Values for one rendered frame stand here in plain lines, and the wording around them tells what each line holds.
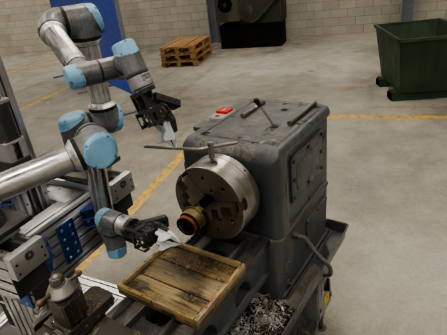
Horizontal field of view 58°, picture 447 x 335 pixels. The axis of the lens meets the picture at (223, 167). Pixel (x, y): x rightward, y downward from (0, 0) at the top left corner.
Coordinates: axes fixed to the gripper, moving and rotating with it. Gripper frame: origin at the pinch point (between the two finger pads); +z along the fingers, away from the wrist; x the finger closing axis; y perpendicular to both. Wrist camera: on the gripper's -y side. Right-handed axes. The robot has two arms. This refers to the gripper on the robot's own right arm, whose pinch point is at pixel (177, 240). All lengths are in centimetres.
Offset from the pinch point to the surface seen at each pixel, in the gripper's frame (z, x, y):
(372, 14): -203, -16, -999
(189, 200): -6.0, 6.3, -15.0
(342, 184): -18, -94, -243
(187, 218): -2.0, 3.5, -8.4
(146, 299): -6.5, -18.9, 12.0
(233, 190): 8.3, 10.7, -22.0
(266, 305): 16, -48, -33
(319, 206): 18, -24, -83
